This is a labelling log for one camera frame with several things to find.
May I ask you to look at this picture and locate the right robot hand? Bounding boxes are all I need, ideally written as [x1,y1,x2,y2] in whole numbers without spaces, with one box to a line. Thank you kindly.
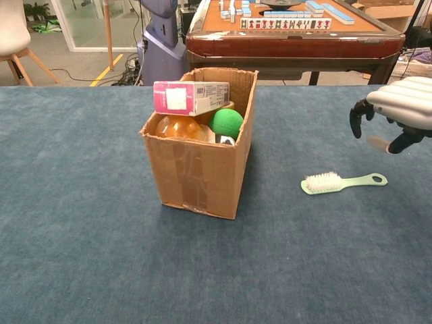
[349,76,432,155]

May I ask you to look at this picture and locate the yellow packing tape roll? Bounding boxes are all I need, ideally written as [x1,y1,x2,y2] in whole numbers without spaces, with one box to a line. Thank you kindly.
[195,100,236,126]

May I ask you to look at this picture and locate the white framed glass partition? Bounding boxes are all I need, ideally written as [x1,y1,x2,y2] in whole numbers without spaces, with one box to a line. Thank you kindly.
[50,0,142,53]

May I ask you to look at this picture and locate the light green scrub brush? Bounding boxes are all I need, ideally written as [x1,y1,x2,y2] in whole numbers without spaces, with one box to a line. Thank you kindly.
[300,171,389,196]

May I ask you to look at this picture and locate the face-up mahjong tile row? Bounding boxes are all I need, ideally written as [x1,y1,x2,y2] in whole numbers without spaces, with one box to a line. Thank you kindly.
[240,18,333,30]

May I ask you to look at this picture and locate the white plastic basket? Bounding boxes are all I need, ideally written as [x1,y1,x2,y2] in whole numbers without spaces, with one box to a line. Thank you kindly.
[391,55,432,81]

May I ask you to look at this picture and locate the black round dice dome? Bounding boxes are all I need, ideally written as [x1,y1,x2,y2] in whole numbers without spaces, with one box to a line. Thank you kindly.
[259,0,298,9]

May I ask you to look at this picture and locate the orange translucent ball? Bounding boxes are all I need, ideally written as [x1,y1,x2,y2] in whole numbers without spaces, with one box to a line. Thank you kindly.
[155,114,209,142]

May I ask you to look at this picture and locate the brown mahjong table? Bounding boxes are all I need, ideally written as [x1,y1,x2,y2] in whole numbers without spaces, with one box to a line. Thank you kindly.
[185,0,406,85]

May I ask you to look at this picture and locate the purple cloth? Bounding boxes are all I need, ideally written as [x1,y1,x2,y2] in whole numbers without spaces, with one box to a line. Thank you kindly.
[410,47,432,65]

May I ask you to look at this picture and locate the white chair wooden legs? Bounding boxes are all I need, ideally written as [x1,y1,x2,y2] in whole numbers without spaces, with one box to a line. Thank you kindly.
[0,0,61,87]

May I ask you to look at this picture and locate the green cloth bundle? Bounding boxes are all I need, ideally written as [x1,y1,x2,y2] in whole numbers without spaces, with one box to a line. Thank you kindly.
[32,20,63,34]

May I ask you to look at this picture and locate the black floor cable bundle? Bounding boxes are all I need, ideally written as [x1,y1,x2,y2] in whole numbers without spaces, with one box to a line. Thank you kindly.
[111,50,144,87]

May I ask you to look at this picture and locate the pink white toothpaste carton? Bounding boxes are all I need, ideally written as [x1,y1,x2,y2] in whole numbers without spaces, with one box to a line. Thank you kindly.
[153,80,231,117]

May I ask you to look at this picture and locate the green foam ball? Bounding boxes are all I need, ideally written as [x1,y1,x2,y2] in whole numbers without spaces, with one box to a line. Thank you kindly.
[208,108,244,141]

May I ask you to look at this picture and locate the blue table cloth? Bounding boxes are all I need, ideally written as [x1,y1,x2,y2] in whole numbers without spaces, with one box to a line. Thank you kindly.
[0,84,432,324]

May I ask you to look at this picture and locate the blue backed mahjong tile row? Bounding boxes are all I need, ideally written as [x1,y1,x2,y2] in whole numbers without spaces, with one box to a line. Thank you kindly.
[305,0,355,25]
[263,10,313,19]

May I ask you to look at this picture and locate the wooden pole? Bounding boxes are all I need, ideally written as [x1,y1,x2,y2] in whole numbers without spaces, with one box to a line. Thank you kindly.
[103,0,115,72]

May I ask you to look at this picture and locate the stacked blue mahjong tiles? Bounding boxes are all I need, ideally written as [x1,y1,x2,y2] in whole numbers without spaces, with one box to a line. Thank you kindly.
[219,0,252,24]

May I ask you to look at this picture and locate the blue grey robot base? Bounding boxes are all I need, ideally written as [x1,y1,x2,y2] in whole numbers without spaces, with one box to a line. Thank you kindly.
[136,0,188,87]

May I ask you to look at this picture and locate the brown cardboard box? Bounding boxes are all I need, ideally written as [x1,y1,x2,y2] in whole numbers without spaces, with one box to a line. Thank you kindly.
[140,66,259,220]

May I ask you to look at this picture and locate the potted green plant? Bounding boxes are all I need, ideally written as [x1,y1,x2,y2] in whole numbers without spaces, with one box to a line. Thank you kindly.
[23,2,51,22]

